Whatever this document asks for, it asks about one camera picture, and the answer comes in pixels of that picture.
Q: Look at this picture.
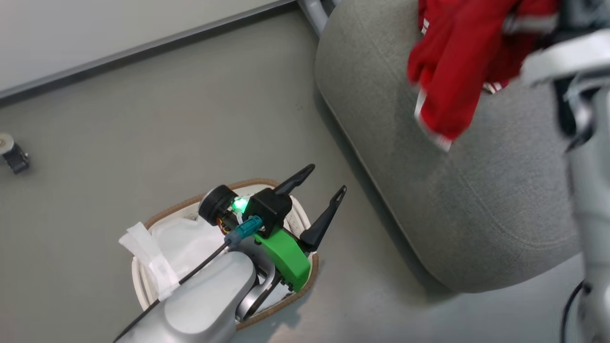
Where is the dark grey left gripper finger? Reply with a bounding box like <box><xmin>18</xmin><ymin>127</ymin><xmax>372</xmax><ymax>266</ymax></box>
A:
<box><xmin>273</xmin><ymin>164</ymin><xmax>316</xmax><ymax>196</ymax></box>
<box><xmin>298</xmin><ymin>185</ymin><xmax>347</xmax><ymax>252</ymax></box>

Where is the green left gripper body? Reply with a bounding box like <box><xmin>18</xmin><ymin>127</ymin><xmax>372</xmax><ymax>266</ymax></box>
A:
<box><xmin>253</xmin><ymin>228</ymin><xmax>312</xmax><ymax>293</ymax></box>

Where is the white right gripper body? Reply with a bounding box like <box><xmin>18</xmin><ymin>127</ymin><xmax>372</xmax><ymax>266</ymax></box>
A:
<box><xmin>521</xmin><ymin>29</ymin><xmax>610</xmax><ymax>87</ymax></box>

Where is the red garment with white trim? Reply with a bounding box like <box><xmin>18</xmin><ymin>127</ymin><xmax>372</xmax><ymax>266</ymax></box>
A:
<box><xmin>407</xmin><ymin>0</ymin><xmax>560</xmax><ymax>153</ymax></box>

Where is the grey fabric sofa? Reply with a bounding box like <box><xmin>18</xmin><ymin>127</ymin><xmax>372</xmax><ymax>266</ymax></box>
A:
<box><xmin>314</xmin><ymin>0</ymin><xmax>584</xmax><ymax>293</ymax></box>

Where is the white fabric piece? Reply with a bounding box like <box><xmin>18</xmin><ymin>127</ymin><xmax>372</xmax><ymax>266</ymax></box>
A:
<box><xmin>152</xmin><ymin>215</ymin><xmax>229</xmax><ymax>282</ymax></box>

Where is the black caster wheel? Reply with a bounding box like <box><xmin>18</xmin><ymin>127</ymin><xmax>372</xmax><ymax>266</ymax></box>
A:
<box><xmin>0</xmin><ymin>132</ymin><xmax>31</xmax><ymax>175</ymax></box>

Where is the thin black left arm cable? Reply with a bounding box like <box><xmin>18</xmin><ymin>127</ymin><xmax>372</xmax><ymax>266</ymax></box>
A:
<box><xmin>113</xmin><ymin>240</ymin><xmax>232</xmax><ymax>343</ymax></box>

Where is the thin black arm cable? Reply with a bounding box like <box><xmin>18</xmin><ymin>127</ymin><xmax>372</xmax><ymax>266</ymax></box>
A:
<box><xmin>560</xmin><ymin>280</ymin><xmax>586</xmax><ymax>343</ymax></box>
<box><xmin>113</xmin><ymin>240</ymin><xmax>232</xmax><ymax>343</ymax></box>

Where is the white basket handle strap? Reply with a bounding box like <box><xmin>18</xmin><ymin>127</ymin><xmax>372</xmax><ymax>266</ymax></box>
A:
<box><xmin>119</xmin><ymin>222</ymin><xmax>181</xmax><ymax>302</ymax></box>

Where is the grey metal wall frame rail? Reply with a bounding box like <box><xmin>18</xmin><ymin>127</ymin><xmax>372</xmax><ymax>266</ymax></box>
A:
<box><xmin>0</xmin><ymin>0</ymin><xmax>297</xmax><ymax>101</ymax></box>

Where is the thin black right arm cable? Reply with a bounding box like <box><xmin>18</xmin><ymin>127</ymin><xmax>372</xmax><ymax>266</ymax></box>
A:
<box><xmin>560</xmin><ymin>280</ymin><xmax>586</xmax><ymax>343</ymax></box>

